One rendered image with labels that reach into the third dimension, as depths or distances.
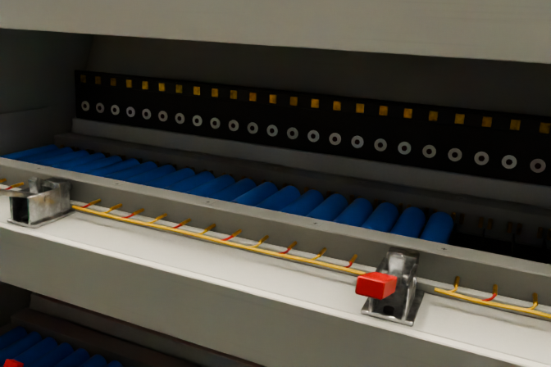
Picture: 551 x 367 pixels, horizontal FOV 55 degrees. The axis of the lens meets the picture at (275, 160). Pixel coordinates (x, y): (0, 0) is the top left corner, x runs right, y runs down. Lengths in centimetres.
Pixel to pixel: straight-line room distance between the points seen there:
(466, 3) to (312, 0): 9
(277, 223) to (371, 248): 6
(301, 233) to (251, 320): 7
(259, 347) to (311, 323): 4
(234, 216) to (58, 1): 22
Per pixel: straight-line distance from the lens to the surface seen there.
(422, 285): 33
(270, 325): 32
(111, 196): 42
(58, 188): 43
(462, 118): 45
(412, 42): 32
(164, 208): 40
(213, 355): 51
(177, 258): 35
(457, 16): 32
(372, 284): 23
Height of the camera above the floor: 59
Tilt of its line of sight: 6 degrees up
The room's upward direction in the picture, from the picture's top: 11 degrees clockwise
